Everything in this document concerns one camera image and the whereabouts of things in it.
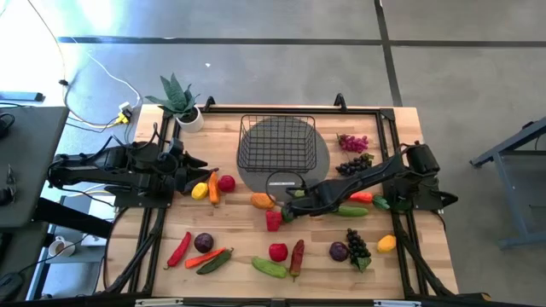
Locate small yellow lemon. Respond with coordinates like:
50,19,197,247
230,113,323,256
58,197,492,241
190,182,210,201

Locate grey flat bar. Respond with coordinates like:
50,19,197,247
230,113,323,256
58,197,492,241
0,90,45,102

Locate black aluminium table frame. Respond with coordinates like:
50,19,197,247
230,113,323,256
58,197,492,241
96,92,491,307

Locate large yellow lemon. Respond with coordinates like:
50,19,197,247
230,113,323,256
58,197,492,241
376,234,398,254

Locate smooth green cucumber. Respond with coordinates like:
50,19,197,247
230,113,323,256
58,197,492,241
331,205,369,218

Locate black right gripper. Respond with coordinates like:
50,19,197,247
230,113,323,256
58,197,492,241
282,181,356,220

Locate long dark grape bunch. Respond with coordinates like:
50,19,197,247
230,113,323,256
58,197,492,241
345,228,373,273

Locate red-brown chili pepper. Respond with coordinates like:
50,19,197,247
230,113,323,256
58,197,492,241
288,239,306,282

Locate blue-grey metal table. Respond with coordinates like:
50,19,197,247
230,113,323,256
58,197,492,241
468,117,546,251

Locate red carrot with green leaves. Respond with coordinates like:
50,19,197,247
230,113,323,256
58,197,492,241
348,191,391,211

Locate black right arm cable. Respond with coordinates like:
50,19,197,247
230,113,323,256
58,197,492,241
265,170,307,202

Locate black computer mouse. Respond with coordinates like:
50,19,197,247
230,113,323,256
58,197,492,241
0,272,25,302

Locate black headphones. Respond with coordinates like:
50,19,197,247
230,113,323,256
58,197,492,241
0,111,16,138

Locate orange chili pepper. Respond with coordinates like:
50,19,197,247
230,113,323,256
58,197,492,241
184,246,227,269

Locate grey desk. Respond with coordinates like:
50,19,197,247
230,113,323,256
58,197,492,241
0,105,70,229

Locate round grey woven placemat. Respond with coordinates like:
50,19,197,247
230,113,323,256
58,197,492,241
236,117,332,204

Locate red bell pepper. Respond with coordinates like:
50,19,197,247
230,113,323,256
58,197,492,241
265,210,283,233

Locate orange bell pepper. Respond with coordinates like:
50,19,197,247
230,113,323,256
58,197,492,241
250,192,276,211

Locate white power strip yellow plug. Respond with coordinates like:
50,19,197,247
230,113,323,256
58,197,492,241
114,101,134,125

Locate white mug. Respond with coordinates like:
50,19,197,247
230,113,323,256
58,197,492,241
47,235,77,258

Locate dark green chili pepper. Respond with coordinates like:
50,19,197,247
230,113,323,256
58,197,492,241
195,247,235,275

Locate snake plant in white pot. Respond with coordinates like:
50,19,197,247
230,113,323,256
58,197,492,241
144,72,205,133

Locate wrinkled green bitter gourd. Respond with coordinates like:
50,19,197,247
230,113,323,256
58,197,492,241
250,256,288,280

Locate silver frame bracket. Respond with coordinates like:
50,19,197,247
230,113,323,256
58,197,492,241
135,298,184,307
373,299,422,307

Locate pink grape bunch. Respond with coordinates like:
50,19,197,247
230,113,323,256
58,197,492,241
336,133,370,154

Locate short dark grape bunch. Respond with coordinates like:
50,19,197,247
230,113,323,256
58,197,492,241
334,153,375,177

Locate black wire basket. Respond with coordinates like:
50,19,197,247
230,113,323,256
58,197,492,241
236,113,319,174

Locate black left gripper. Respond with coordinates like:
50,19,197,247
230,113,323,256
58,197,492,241
164,149,220,195

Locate bright red chili pepper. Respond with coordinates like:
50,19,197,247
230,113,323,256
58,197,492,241
164,231,193,270

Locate orange carrot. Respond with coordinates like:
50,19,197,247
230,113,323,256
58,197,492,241
207,171,221,207

